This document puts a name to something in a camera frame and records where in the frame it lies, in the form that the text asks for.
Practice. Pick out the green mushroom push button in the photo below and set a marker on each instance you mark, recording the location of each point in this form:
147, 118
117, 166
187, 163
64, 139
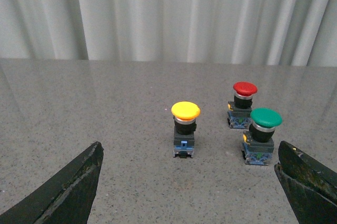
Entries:
258, 144

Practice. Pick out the yellow mushroom push button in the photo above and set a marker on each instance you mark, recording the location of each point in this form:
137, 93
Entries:
185, 114

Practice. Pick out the white pleated curtain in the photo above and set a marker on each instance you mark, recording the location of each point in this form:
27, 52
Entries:
257, 32

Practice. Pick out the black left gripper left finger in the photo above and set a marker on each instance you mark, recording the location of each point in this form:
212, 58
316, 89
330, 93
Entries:
67, 197

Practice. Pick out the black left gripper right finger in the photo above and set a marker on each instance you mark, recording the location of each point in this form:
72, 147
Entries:
310, 186

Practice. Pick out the red mushroom push button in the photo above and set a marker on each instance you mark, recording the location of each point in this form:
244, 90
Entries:
239, 110

